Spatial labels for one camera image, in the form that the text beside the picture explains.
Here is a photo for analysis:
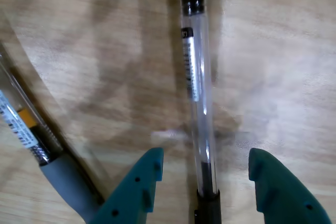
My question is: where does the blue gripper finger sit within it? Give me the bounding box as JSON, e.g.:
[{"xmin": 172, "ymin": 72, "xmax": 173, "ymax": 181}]
[
  {"xmin": 90, "ymin": 147, "xmax": 164, "ymax": 224},
  {"xmin": 248, "ymin": 147, "xmax": 333, "ymax": 224}
]

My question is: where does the clear pen with grey grip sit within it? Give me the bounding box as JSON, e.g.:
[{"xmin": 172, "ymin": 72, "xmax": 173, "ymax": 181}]
[{"xmin": 0, "ymin": 41, "xmax": 107, "ymax": 224}]

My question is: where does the clear capped gel pen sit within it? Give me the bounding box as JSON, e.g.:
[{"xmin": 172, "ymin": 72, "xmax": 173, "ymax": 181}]
[{"xmin": 178, "ymin": 0, "xmax": 223, "ymax": 224}]

